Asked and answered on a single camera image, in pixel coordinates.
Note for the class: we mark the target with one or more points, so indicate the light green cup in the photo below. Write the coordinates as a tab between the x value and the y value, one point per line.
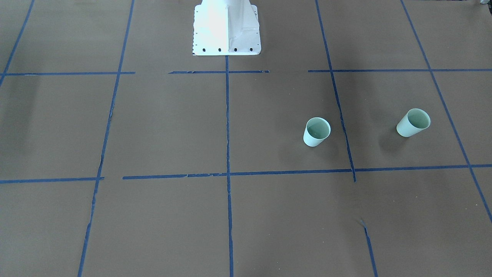
317	129
415	121

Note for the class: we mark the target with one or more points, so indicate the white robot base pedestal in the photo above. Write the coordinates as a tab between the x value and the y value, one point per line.
226	27

